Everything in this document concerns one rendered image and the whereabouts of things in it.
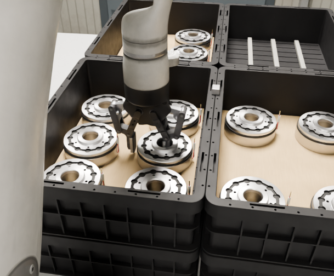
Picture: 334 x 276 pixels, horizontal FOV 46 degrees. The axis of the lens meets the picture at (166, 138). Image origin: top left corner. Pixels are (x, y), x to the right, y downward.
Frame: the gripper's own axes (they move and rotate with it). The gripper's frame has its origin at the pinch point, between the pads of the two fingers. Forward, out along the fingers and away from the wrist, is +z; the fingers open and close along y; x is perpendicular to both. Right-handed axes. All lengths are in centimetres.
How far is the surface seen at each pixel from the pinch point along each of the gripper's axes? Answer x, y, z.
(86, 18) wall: 242, -104, 72
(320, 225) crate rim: -19.8, 26.8, -6.0
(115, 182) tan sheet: -8.1, -4.4, 2.4
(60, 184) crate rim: -19.8, -8.2, -7.6
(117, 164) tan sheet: -3.4, -5.3, 2.4
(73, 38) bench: 79, -46, 16
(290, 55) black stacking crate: 49, 30, 3
